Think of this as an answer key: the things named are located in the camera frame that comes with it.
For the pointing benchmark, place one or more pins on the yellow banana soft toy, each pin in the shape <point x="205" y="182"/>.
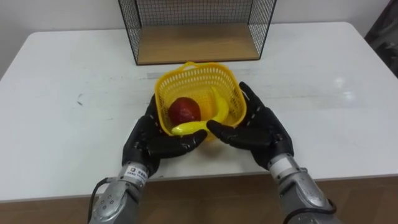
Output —
<point x="214" y="115"/>

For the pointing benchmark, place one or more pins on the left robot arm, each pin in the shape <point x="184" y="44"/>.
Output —
<point x="119" y="196"/>

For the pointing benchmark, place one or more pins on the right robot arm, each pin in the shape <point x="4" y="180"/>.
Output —
<point x="298" y="193"/>

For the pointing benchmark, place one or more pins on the red apple soft toy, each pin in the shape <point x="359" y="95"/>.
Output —
<point x="184" y="110"/>

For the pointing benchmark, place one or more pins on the yellow plastic basket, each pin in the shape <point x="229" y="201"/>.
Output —
<point x="199" y="90"/>

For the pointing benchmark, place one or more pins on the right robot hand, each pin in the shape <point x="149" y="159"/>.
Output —
<point x="261" y="130"/>

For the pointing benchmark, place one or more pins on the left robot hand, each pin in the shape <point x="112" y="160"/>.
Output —
<point x="146" y="137"/>

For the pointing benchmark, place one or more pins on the white table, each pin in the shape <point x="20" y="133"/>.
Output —
<point x="62" y="109"/>

